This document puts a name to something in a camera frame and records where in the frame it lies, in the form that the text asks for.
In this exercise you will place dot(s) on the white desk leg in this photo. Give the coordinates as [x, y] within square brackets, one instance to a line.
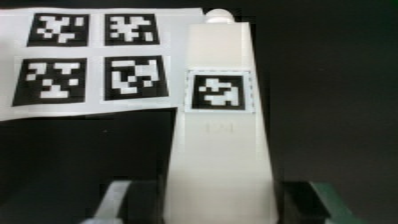
[219, 190]

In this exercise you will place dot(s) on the fiducial marker sheet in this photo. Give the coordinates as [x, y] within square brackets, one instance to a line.
[91, 60]

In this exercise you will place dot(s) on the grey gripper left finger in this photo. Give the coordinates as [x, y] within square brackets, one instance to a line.
[105, 215]

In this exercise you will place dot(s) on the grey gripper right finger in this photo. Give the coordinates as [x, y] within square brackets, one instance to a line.
[340, 213]

